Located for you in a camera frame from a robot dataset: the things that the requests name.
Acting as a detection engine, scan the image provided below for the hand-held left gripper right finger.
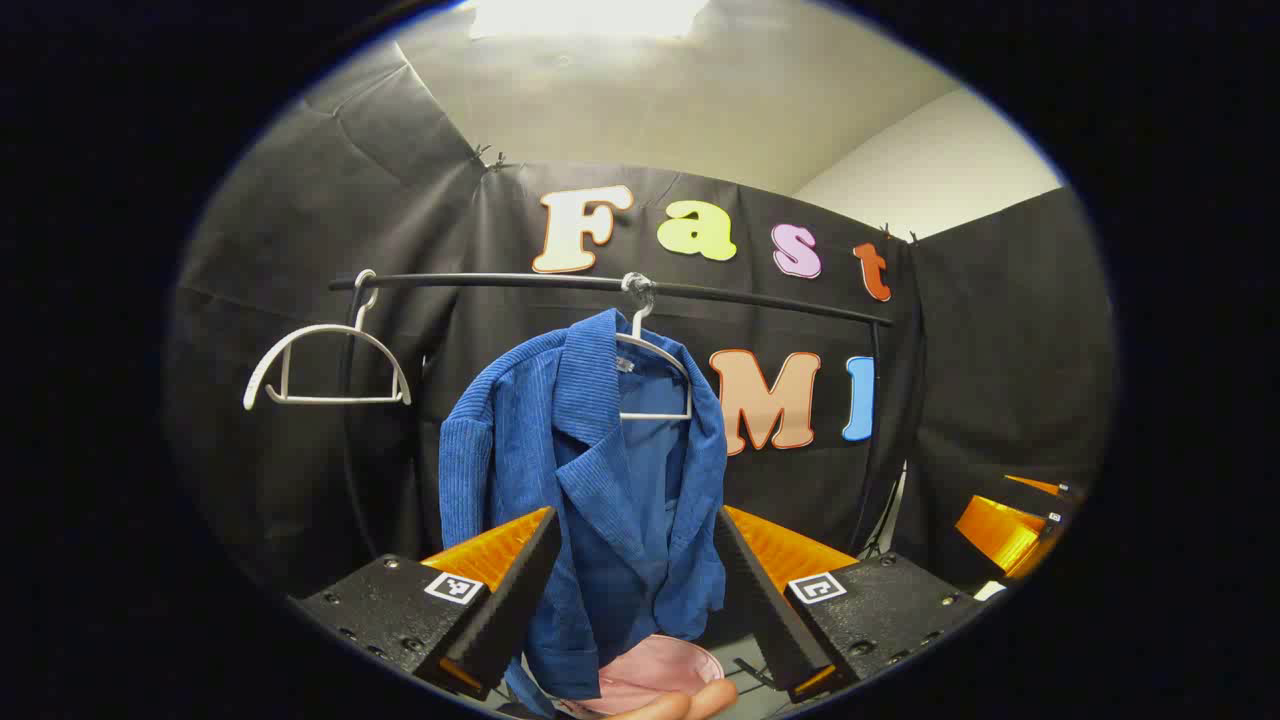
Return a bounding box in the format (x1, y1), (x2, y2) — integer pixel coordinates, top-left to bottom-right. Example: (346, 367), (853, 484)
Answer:
(713, 505), (991, 704)

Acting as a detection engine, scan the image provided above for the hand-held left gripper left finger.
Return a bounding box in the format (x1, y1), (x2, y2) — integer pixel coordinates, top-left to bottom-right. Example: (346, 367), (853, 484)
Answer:
(290, 505), (564, 702)

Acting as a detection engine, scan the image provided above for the pink laundry hamper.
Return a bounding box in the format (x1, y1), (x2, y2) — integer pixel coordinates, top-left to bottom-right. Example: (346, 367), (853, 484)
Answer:
(558, 633), (727, 717)

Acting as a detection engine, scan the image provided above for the blue corduroy jacket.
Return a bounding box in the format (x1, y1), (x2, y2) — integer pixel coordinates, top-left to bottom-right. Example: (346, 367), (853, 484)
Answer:
(438, 308), (729, 717)

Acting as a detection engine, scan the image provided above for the white plastic hanger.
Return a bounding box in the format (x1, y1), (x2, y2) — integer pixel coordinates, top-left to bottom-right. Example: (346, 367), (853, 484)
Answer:
(243, 268), (414, 411)
(612, 271), (695, 423)

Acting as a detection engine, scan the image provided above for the black clothes rack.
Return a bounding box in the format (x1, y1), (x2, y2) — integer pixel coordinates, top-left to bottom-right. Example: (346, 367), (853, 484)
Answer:
(328, 270), (896, 563)

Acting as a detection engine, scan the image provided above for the ceiling light panel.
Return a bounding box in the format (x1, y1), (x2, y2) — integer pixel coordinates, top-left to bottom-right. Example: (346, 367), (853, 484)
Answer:
(470, 0), (711, 41)

